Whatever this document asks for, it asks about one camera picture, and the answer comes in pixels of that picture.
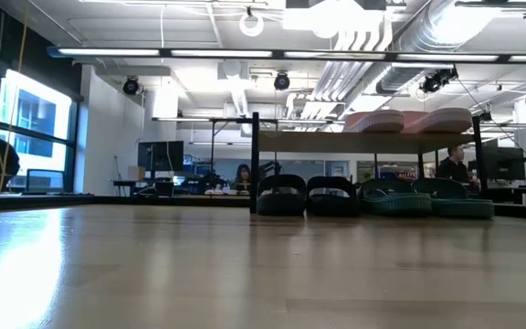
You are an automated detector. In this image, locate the black rubber slide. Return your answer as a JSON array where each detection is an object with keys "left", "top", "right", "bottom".
[
  {"left": 256, "top": 173, "right": 308, "bottom": 218},
  {"left": 306, "top": 175, "right": 362, "bottom": 218}
]

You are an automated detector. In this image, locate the wooden shelf with black frame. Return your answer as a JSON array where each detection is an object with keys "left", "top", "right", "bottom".
[{"left": 249, "top": 111, "right": 493, "bottom": 216}]

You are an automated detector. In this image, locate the green rubber slide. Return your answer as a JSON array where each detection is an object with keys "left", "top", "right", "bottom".
[
  {"left": 411, "top": 177, "right": 496, "bottom": 220},
  {"left": 358, "top": 177, "right": 433, "bottom": 218}
]

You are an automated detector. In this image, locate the silver ventilation duct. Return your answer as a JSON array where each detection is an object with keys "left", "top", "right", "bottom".
[{"left": 376, "top": 0, "right": 492, "bottom": 95}]

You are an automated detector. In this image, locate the open laptop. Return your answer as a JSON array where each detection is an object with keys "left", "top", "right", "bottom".
[{"left": 25, "top": 168, "right": 66, "bottom": 194}]

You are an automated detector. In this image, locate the white ring ceiling fixture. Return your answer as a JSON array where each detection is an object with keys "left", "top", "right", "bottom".
[{"left": 238, "top": 12, "right": 266, "bottom": 38}]

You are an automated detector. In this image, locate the black round ceiling speaker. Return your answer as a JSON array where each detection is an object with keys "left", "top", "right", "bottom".
[
  {"left": 273, "top": 71, "right": 291, "bottom": 91},
  {"left": 121, "top": 76, "right": 142, "bottom": 96}
]

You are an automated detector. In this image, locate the large bright window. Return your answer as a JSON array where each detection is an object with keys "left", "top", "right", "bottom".
[{"left": 0, "top": 68, "right": 79, "bottom": 193}]

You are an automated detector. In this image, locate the long linear ceiling light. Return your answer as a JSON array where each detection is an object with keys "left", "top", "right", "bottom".
[{"left": 47, "top": 45, "right": 526, "bottom": 64}]

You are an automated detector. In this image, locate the pink rubber slide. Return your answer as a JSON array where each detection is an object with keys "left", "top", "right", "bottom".
[
  {"left": 342, "top": 109, "right": 405, "bottom": 134},
  {"left": 402, "top": 107, "right": 474, "bottom": 135}
]

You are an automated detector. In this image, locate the black computer monitor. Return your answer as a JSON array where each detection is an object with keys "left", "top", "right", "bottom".
[
  {"left": 467, "top": 145, "right": 526, "bottom": 182},
  {"left": 137, "top": 140, "right": 185, "bottom": 173}
]

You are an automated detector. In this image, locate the black aluminium rig frame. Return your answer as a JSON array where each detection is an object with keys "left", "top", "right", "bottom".
[{"left": 0, "top": 194, "right": 526, "bottom": 223}]

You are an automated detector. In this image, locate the black ceiling mounted camera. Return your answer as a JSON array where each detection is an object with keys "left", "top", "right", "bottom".
[{"left": 419, "top": 66, "right": 459, "bottom": 95}]

